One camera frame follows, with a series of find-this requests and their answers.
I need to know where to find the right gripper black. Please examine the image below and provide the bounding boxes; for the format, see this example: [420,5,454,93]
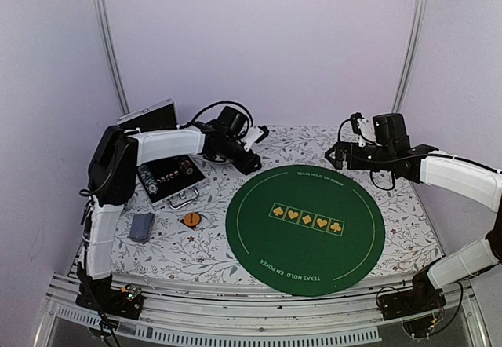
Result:
[325,141,394,171]

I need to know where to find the aluminium poker chip case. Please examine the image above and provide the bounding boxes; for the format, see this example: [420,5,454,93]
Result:
[117,98,206,210]

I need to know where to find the orange big blind button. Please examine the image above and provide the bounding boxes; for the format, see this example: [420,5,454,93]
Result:
[183,212,202,228]

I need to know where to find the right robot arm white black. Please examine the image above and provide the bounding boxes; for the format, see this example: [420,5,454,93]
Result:
[325,113,501,312]

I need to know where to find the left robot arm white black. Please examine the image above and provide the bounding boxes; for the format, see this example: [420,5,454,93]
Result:
[80,122,269,311]

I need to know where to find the poker chip row right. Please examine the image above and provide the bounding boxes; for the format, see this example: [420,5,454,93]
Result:
[175,155,194,176]

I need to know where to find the green round poker mat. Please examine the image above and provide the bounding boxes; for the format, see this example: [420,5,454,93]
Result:
[225,165,385,296]

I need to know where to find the blue playing card deck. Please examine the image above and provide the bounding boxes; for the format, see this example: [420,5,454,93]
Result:
[128,213,155,243]

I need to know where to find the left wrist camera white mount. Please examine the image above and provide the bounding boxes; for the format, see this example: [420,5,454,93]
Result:
[241,126,269,152]

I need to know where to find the left aluminium frame post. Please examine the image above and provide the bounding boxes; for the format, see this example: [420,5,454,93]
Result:
[93,0,130,115]

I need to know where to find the aluminium frame post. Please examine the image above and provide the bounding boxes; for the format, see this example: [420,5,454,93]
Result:
[391,0,427,112]
[93,0,130,115]

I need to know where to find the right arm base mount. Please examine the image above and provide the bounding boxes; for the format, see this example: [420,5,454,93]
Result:
[376,284,446,320]

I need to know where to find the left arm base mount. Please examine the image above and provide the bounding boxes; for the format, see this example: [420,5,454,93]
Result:
[75,284,144,320]

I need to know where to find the right aluminium frame post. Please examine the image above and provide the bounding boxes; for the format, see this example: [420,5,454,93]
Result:
[391,0,427,112]

